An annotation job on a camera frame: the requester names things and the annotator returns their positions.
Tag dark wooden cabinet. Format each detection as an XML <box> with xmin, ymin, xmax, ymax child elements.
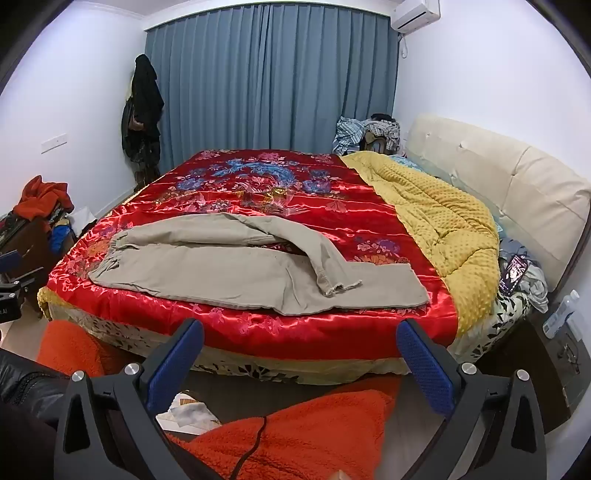
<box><xmin>0</xmin><ymin>210</ymin><xmax>77</xmax><ymax>305</ymax></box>

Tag beige pants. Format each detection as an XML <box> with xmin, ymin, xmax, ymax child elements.
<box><xmin>88</xmin><ymin>212</ymin><xmax>430</xmax><ymax>317</ymax></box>

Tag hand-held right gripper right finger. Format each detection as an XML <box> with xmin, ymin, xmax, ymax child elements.
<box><xmin>396</xmin><ymin>318</ymin><xmax>548</xmax><ymax>480</ymax></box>

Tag eyeglasses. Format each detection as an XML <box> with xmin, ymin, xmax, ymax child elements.
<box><xmin>556</xmin><ymin>342</ymin><xmax>583</xmax><ymax>374</ymax></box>

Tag person's orange fleece clothing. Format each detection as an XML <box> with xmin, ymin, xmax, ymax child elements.
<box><xmin>36</xmin><ymin>318</ymin><xmax>402</xmax><ymax>480</ymax></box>

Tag black cable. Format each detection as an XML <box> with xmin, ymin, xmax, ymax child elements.
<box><xmin>228</xmin><ymin>415</ymin><xmax>269</xmax><ymax>480</ymax></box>

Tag red orange cloth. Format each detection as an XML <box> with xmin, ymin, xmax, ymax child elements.
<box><xmin>13</xmin><ymin>175</ymin><xmax>75</xmax><ymax>220</ymax></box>

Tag white air conditioner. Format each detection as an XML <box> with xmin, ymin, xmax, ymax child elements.
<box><xmin>390</xmin><ymin>0</ymin><xmax>441</xmax><ymax>33</ymax></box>

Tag blue plaid shirt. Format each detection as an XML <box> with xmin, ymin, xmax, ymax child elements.
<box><xmin>332</xmin><ymin>115</ymin><xmax>370</xmax><ymax>155</ymax></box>

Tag red floral satin blanket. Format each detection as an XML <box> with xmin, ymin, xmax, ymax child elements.
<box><xmin>46</xmin><ymin>148</ymin><xmax>458</xmax><ymax>361</ymax></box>

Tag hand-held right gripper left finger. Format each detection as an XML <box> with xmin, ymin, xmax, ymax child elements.
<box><xmin>53</xmin><ymin>318</ymin><xmax>218</xmax><ymax>480</ymax></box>

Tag clear plastic bottle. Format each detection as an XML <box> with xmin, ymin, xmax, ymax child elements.
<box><xmin>545</xmin><ymin>290</ymin><xmax>580</xmax><ymax>337</ymax></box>

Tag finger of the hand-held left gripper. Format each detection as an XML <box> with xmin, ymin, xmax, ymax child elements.
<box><xmin>0</xmin><ymin>250</ymin><xmax>24</xmax><ymax>298</ymax></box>

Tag blue curtain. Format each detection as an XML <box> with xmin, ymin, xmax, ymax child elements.
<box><xmin>144</xmin><ymin>2</ymin><xmax>400</xmax><ymax>174</ymax></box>

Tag smartphone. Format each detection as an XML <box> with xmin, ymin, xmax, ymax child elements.
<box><xmin>501</xmin><ymin>256</ymin><xmax>529</xmax><ymax>296</ymax></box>

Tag cream padded headboard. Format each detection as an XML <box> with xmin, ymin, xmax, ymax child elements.
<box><xmin>404</xmin><ymin>114</ymin><xmax>591</xmax><ymax>291</ymax></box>

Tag dark nightstand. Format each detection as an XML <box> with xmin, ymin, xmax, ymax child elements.
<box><xmin>475</xmin><ymin>295</ymin><xmax>591</xmax><ymax>435</ymax></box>

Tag yellow dotted quilt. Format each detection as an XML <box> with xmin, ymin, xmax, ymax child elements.
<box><xmin>342</xmin><ymin>150</ymin><xmax>502</xmax><ymax>344</ymax></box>

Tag black hanging coat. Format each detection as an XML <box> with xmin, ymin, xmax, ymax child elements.
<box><xmin>121</xmin><ymin>54</ymin><xmax>165</xmax><ymax>185</ymax></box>

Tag dark clothes pile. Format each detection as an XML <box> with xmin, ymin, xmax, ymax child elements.
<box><xmin>362</xmin><ymin>113</ymin><xmax>406</xmax><ymax>153</ymax></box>

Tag grey white garment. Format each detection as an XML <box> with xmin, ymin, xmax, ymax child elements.
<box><xmin>499</xmin><ymin>237</ymin><xmax>550</xmax><ymax>315</ymax></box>

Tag crumpled paper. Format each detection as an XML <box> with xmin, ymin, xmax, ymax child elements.
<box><xmin>156</xmin><ymin>392</ymin><xmax>222</xmax><ymax>435</ymax></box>

